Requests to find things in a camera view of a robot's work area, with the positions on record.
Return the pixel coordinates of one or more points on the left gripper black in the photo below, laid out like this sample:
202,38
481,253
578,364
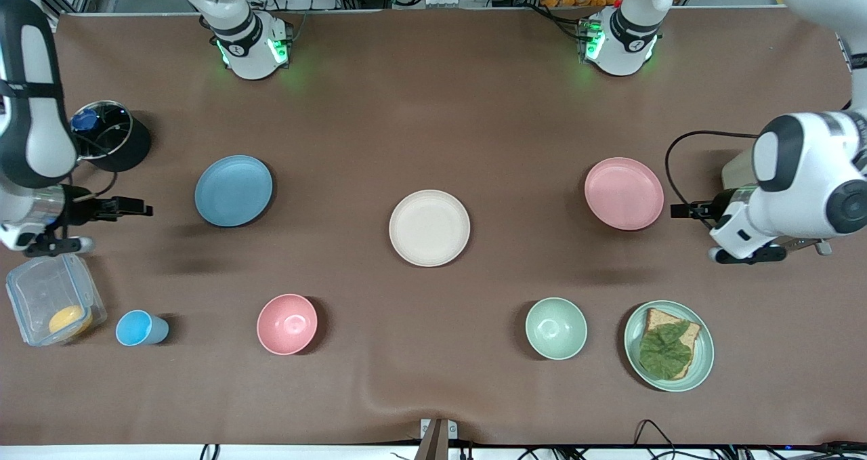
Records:
716,208

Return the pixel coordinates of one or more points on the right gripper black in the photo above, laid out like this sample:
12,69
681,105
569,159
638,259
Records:
81,208

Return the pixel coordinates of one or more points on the pink plate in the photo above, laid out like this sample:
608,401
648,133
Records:
624,194

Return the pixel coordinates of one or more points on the blue plate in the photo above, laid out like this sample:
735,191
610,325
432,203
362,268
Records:
234,191

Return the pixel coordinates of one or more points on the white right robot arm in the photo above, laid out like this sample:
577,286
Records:
34,141

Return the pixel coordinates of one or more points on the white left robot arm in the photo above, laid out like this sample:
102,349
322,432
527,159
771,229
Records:
799,175

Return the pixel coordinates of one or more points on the beige and chrome toaster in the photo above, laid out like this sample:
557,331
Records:
735,172

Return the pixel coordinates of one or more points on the brown bread slice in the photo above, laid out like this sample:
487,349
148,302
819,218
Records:
660,318

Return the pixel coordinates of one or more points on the blue cup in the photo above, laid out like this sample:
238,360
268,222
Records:
135,328

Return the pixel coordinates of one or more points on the clear plastic container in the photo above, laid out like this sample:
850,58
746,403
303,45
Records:
40,290

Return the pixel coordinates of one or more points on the orange round food piece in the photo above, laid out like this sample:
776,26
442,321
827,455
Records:
70,320

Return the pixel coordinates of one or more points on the light green plate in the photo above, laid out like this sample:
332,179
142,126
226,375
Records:
704,351

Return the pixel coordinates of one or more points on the green lettuce leaf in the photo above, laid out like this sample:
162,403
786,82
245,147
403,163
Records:
665,351

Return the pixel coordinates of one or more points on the light green bowl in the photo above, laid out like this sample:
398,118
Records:
555,328

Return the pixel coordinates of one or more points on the pink bowl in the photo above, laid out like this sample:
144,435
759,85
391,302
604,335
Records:
287,323

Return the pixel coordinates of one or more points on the beige plate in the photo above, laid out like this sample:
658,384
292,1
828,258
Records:
429,228

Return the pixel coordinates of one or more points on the metal table bracket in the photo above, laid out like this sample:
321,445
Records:
437,440

